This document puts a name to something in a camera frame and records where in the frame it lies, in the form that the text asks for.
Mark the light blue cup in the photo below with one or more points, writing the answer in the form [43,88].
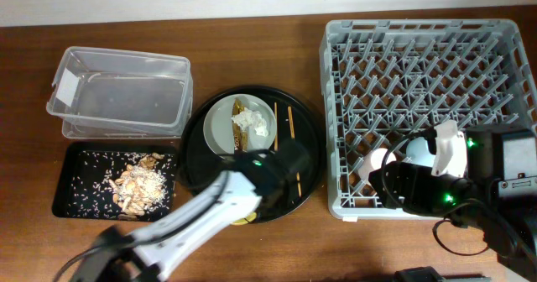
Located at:
[418,152]

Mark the grey plate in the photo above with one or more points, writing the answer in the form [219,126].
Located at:
[217,126]

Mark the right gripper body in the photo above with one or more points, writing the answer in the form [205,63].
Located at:
[444,195]

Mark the black round tray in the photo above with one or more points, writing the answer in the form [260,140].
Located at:
[198,163]

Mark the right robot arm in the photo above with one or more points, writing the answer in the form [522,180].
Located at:
[483,177]

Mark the rice and shell scraps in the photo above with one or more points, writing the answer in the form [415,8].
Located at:
[138,186]

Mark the white napkin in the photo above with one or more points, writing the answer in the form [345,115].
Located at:
[245,121]

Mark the pink cup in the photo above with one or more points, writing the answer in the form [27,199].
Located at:
[371,162]

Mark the clear plastic bin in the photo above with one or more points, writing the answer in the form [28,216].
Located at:
[129,93]

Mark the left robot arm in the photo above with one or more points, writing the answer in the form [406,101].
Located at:
[247,182]

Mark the grey dishwasher rack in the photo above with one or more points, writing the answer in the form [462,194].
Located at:
[382,79]

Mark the yellow bowl with food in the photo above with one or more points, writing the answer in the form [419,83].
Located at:
[246,220]

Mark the wooden chopstick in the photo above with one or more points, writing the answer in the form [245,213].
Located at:
[276,138]
[292,135]

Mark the black rectangular tray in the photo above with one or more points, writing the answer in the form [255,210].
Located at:
[84,191]

